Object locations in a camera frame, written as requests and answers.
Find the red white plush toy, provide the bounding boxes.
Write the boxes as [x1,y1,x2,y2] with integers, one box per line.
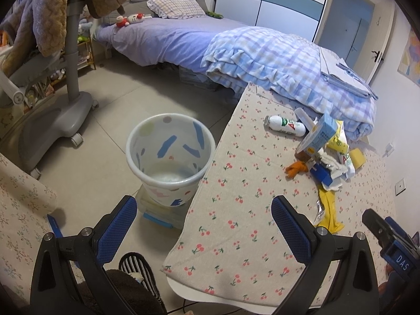
[115,14,145,29]

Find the white wall socket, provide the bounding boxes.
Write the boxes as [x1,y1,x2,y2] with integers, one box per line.
[394,179,407,196]

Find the orange peel piece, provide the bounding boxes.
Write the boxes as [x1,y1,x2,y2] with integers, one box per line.
[285,161,309,179]

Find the wooden toy shelf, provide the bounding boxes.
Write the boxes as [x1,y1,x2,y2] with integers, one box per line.
[48,6,98,86]

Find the blue plaid folded blanket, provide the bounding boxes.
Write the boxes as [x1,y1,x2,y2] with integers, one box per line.
[201,26,377,141]

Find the white torn snack wrapper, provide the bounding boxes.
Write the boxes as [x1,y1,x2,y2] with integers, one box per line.
[317,152,355,180]

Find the striped slipper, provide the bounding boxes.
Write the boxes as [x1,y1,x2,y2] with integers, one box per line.
[119,253,167,314]

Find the torn blue cardboard box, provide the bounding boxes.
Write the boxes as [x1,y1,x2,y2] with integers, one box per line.
[310,164,342,191]

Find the grey rolling chair base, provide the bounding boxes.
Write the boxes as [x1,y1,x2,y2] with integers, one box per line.
[1,0,98,179]

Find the white wall plug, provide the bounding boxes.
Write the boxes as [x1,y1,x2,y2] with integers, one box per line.
[383,142,394,157]

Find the colourful wall map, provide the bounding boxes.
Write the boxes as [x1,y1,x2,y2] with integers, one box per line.
[398,29,420,85]

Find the cherry print bed sheet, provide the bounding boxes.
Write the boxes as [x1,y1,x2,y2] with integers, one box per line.
[161,82,400,315]

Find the yellow paper tissue pack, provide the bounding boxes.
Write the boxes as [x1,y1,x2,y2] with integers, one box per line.
[327,120,349,156]

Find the yellow foil snack wrapper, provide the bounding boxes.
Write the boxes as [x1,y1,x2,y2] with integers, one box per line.
[317,185,344,234]

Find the clear plastic storage box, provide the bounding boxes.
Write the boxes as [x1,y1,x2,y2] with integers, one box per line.
[135,186,191,230]

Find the purple bed sheet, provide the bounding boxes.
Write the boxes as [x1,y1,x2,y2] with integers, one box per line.
[95,16,245,74]

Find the white patterned trash bin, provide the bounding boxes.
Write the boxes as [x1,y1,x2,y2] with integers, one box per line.
[125,113,216,208]

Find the floral fabric cushion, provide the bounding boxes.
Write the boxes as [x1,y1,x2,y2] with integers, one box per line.
[0,156,57,307]

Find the yellow sponge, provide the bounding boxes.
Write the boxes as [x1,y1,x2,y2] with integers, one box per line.
[350,148,366,170]

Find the blue white wardrobe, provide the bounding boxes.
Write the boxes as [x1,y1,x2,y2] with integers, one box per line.
[214,0,327,42]

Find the brown plush blanket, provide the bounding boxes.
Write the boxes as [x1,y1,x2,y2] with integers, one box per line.
[1,0,127,77]

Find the white AD milk bottle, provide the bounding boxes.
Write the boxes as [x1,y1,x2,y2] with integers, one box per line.
[264,115,306,137]

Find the plaid pillow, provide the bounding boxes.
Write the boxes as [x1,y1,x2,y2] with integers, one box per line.
[147,0,206,19]

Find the folded grey striped cloth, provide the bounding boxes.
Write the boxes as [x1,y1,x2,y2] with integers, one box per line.
[319,47,379,100]

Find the white door with handle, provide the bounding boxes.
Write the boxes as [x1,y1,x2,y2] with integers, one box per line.
[353,0,395,84]

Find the light blue milk carton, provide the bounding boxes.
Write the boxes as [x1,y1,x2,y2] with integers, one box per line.
[295,114,338,157]

